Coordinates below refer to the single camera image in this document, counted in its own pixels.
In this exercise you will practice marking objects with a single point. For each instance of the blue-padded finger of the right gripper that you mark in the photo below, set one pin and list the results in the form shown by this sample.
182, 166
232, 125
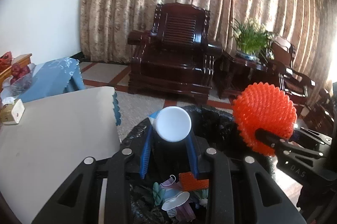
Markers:
303, 135
279, 142

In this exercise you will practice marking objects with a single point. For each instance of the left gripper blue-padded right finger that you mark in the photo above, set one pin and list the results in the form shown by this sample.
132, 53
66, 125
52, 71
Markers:
240, 191

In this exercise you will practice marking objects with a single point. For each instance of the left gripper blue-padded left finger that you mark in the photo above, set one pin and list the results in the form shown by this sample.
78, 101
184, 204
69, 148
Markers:
99, 190

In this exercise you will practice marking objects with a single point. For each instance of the orange foam net square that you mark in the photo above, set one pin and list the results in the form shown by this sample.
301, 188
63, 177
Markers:
263, 106

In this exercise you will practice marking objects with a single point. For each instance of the orange foam net sleeve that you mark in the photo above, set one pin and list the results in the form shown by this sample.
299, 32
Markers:
189, 183

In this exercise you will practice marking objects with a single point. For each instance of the pink face mask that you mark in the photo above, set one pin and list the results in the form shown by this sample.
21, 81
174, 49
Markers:
173, 188

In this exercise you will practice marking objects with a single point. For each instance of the green rubber gloves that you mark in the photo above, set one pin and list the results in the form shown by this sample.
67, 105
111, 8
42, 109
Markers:
158, 193

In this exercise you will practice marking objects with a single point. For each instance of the blue cream tube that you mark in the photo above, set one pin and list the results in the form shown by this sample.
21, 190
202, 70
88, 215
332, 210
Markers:
172, 124

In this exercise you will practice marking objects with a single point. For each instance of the light blue paper cup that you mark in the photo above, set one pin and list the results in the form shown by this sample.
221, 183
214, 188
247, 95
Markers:
177, 201

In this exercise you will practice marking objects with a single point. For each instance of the black trash bin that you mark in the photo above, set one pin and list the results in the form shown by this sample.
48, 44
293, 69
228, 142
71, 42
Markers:
221, 133

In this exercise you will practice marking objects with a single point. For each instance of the grey tablecloth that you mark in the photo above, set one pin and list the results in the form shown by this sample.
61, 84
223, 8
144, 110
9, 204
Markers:
54, 136

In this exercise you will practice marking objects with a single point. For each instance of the dark wooden side table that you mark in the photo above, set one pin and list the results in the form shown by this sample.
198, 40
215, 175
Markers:
232, 74

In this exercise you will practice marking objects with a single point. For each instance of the dark wooden armchair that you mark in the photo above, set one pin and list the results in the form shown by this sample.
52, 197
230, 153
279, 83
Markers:
295, 84
175, 55

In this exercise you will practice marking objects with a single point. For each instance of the potted green plant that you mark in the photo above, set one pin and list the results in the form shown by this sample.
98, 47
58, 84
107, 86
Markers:
253, 39

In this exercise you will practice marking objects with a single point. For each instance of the tissue box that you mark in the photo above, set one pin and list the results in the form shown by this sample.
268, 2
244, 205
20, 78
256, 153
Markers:
12, 111

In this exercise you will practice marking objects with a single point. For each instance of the blue tablecloth side table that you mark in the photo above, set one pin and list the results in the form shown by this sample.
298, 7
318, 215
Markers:
54, 78

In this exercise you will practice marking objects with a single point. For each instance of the glass bowl of apples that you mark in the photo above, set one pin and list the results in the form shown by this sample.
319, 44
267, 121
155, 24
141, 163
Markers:
20, 79

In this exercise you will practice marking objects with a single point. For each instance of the wooden tv cabinet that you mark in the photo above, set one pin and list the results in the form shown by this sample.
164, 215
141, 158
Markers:
20, 61

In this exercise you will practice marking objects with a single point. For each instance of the red basket on cabinet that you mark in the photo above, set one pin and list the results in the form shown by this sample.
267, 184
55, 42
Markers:
5, 61

